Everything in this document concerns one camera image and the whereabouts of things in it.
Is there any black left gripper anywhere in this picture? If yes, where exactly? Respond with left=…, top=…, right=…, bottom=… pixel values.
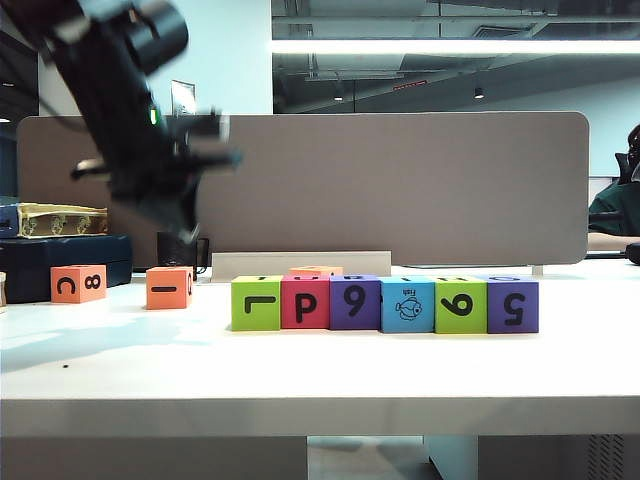
left=72, top=142, right=244, bottom=245

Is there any orange foam block Q 7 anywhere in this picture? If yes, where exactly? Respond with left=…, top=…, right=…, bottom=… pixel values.
left=145, top=266, right=195, bottom=311

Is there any orange foam block B C 8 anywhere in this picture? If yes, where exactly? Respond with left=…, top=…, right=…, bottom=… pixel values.
left=50, top=264, right=108, bottom=305

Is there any green foam block T key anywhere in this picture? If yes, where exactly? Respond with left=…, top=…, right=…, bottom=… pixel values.
left=230, top=275, right=284, bottom=332

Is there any orange foam block xylophone F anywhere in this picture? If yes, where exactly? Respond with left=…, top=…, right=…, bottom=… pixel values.
left=288, top=265, right=345, bottom=277

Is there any red foam block Z P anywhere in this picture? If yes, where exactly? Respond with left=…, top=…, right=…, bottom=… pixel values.
left=280, top=274, right=332, bottom=330

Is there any purple foam block 9 D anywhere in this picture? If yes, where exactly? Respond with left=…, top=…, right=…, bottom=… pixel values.
left=328, top=274, right=384, bottom=331

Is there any black mug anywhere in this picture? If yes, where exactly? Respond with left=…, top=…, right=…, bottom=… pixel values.
left=156, top=230, right=210, bottom=281

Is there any gold patterned block box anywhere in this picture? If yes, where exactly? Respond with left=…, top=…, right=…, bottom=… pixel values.
left=17, top=202, right=110, bottom=239

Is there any dark blue case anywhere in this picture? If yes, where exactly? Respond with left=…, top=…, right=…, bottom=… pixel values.
left=0, top=234, right=134, bottom=304

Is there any beige partition base bar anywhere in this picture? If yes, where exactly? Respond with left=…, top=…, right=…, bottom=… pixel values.
left=210, top=250, right=392, bottom=284

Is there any small blue box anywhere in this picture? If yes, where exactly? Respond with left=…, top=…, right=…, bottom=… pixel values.
left=0, top=203, right=21, bottom=239

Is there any brown desk partition panel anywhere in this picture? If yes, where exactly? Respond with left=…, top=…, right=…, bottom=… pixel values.
left=16, top=110, right=590, bottom=266

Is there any blue foam block fish I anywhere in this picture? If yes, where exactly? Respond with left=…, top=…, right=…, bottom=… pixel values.
left=379, top=277, right=436, bottom=334

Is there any green foam block N 9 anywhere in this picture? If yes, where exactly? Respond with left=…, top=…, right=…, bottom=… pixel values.
left=433, top=276, right=489, bottom=335

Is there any white ceiling light strip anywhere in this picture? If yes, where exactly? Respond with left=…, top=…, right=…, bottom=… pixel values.
left=269, top=38, right=640, bottom=55

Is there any purple foam block G 5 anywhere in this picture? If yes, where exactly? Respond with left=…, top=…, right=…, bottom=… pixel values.
left=485, top=276, right=540, bottom=335

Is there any seated person dark green top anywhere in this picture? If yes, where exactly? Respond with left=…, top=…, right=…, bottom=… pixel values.
left=587, top=124, right=640, bottom=251

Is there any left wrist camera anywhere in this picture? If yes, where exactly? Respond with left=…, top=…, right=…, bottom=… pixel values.
left=177, top=109, right=232, bottom=146

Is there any white wall sign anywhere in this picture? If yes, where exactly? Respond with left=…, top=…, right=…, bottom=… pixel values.
left=169, top=78, right=197, bottom=117

